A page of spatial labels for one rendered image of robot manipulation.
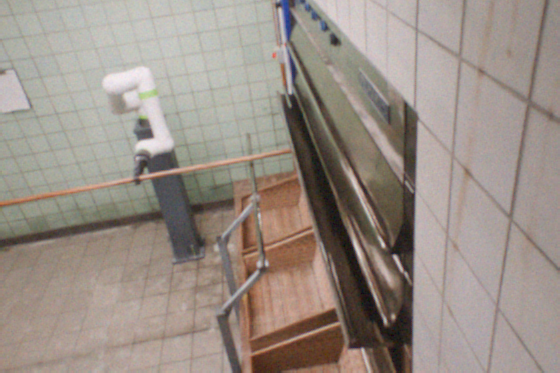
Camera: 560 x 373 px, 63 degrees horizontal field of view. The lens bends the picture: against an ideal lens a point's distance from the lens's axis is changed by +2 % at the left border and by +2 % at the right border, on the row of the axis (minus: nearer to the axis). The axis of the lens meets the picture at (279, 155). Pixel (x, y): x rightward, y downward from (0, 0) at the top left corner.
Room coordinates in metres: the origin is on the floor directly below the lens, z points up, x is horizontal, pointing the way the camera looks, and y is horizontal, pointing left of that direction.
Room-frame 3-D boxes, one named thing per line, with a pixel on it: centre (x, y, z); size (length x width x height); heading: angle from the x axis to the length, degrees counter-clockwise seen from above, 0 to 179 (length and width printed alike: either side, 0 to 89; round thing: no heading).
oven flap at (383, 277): (1.67, -0.22, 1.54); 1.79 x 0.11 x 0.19; 2
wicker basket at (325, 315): (1.66, 0.05, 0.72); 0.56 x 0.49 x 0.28; 3
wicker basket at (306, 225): (2.24, 0.07, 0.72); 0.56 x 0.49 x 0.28; 1
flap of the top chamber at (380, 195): (1.67, -0.22, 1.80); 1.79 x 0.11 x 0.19; 2
